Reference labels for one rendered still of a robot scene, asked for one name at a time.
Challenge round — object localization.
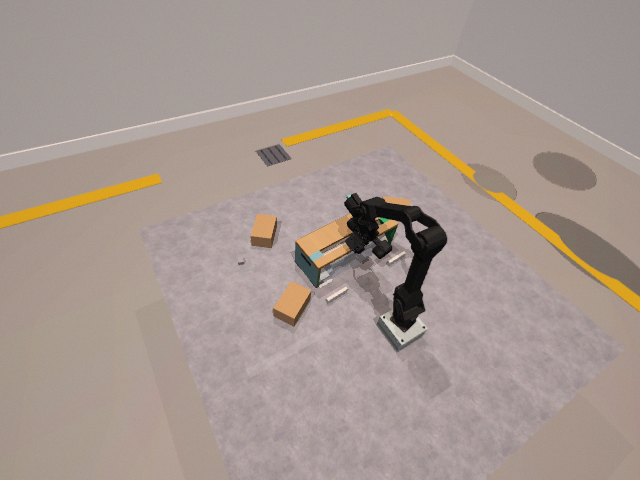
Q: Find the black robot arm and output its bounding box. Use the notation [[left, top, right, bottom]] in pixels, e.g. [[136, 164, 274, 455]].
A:
[[344, 193, 447, 332]]

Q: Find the tan cardboard box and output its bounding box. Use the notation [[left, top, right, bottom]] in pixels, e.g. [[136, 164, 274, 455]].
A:
[[251, 214, 277, 248], [273, 281, 311, 326], [382, 196, 410, 206]]

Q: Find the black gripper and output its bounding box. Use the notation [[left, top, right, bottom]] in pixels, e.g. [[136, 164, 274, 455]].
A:
[[347, 217, 392, 259]]

